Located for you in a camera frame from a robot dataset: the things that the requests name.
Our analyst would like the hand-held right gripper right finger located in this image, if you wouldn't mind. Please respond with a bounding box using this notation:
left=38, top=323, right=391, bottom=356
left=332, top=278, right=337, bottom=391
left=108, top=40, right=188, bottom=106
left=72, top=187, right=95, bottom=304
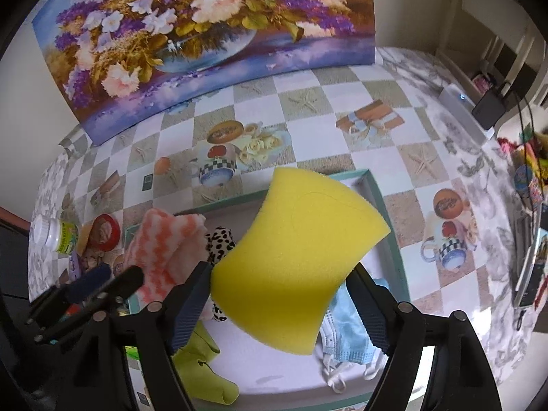
left=346, top=261, right=502, bottom=411

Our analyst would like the colourful packaging pile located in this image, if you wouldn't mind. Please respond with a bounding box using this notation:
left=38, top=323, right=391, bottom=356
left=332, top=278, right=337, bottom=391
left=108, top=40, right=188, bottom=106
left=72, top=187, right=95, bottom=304
left=497, top=124, right=548, bottom=219

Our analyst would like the white router box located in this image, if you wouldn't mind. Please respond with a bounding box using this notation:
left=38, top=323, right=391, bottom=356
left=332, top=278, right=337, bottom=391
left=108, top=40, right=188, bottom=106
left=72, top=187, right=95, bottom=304
left=439, top=85, right=497, bottom=142

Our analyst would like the leopard print scrunchie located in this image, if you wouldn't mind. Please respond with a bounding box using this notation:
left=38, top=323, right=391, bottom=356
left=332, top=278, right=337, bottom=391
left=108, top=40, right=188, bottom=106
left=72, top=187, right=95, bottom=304
left=203, top=227, right=237, bottom=323

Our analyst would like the lime green cloth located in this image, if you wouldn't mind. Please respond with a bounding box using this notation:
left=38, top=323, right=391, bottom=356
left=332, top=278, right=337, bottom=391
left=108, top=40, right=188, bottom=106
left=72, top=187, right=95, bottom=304
left=173, top=323, right=239, bottom=405

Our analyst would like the grey flat device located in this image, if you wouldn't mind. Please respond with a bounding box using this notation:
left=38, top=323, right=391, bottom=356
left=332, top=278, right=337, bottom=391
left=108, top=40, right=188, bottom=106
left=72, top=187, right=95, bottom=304
left=511, top=212, right=548, bottom=309

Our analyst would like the teal box tray white inside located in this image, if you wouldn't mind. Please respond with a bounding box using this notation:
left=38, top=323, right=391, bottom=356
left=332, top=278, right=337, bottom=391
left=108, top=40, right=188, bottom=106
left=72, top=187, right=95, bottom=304
left=124, top=168, right=412, bottom=411

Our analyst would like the pink board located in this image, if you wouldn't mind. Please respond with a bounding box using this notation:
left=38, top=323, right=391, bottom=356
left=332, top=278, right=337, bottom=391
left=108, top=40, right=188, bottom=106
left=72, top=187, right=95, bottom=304
left=0, top=206, right=32, bottom=225

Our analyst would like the purple cartoon tissue packet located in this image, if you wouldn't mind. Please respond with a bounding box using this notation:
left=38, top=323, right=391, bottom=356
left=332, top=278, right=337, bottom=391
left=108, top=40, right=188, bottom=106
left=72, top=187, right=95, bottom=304
left=67, top=250, right=88, bottom=283

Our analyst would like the grey leaf print cloth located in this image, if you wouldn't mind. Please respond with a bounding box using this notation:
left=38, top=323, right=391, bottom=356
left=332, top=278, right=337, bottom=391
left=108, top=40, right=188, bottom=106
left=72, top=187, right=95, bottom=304
left=28, top=47, right=536, bottom=390

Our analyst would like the blue face mask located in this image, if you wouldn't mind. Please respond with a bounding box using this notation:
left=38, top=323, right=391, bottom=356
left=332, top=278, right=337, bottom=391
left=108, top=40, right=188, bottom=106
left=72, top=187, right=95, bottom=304
left=314, top=278, right=388, bottom=395

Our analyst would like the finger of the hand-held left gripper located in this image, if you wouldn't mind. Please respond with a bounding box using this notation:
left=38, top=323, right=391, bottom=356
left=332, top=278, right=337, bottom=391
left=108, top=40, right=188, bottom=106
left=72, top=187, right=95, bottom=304
left=26, top=264, right=113, bottom=325
left=35, top=265, right=145, bottom=344

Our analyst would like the pink white zigzag cloth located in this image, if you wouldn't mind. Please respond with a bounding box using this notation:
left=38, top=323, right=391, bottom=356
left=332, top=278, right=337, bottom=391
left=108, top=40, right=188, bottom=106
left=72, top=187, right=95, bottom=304
left=122, top=209, right=208, bottom=304

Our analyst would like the floral painting canvas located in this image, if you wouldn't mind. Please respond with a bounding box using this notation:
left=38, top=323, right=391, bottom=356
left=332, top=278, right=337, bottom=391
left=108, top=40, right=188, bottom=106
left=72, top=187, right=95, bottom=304
left=32, top=0, right=377, bottom=146

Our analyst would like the white capped bottle green label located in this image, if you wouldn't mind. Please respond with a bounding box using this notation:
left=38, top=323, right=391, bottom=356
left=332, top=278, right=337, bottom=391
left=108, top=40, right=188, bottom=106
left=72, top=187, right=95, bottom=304
left=29, top=215, right=82, bottom=258

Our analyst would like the red tape roll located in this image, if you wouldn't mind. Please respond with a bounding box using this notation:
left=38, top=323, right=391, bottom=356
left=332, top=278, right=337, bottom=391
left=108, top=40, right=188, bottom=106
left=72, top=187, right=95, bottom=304
left=89, top=213, right=121, bottom=252

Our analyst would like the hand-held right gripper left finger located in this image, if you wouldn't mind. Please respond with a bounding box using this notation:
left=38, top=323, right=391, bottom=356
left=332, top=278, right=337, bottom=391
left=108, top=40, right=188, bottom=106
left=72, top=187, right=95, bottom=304
left=58, top=261, right=215, bottom=411

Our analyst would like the yellow sponge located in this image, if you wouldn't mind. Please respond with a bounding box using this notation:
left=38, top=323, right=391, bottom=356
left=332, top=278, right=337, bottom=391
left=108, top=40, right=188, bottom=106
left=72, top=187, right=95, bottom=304
left=211, top=167, right=392, bottom=357

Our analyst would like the dark cabinet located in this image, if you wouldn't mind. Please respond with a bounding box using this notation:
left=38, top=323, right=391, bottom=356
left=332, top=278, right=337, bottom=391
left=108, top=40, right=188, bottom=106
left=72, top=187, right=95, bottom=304
left=0, top=218, right=32, bottom=309

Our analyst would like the checkered printed tablecloth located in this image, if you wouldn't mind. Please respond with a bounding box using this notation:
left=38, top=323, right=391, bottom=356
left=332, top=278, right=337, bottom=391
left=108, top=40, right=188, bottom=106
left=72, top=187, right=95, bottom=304
left=28, top=47, right=514, bottom=411

